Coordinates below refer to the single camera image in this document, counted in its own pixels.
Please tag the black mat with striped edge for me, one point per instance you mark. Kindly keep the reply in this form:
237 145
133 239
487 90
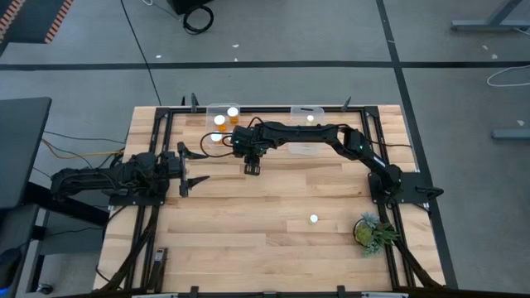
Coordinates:
29 20

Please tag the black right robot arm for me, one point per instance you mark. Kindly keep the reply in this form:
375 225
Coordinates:
302 132

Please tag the black rectangular device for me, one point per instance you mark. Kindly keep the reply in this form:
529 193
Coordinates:
159 258

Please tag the grey metal table foot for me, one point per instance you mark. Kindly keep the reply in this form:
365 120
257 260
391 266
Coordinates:
488 25
511 134

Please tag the black metal table frame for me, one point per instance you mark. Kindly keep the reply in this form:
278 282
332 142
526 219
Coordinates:
269 109

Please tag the silver aluminium extrusion bar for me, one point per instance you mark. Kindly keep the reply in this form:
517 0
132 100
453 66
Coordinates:
155 295
385 295

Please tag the black desk top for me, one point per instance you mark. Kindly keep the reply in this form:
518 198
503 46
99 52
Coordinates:
20 153

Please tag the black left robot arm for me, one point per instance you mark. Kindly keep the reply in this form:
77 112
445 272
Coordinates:
91 180

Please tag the clear plastic bin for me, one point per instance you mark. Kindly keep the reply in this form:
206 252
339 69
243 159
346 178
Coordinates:
298 113
211 108

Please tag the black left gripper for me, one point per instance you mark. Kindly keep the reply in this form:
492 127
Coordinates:
183 169

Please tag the small potted succulent plant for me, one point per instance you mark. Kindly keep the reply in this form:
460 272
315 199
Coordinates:
366 234

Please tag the black box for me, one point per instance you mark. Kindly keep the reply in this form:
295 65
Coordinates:
182 5

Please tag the large orange pill bottle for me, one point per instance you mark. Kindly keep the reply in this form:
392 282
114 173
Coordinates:
232 111
219 120
216 136

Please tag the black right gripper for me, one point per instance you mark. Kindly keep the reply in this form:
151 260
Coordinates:
248 140

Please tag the black computer mouse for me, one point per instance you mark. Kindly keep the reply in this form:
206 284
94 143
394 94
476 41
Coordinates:
44 288

